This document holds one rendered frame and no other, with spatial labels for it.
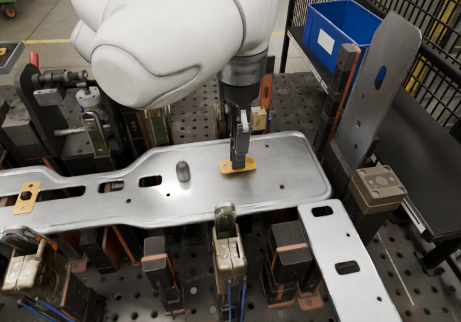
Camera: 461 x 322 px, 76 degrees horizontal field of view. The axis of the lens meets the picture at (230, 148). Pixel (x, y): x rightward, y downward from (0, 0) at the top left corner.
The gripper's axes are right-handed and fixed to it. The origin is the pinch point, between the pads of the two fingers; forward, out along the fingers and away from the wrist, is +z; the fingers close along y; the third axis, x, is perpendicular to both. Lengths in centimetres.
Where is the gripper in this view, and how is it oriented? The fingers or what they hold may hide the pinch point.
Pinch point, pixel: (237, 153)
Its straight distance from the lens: 66.2
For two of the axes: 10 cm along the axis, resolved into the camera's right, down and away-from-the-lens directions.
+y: 1.7, 7.2, -6.8
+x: 9.8, -1.3, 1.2
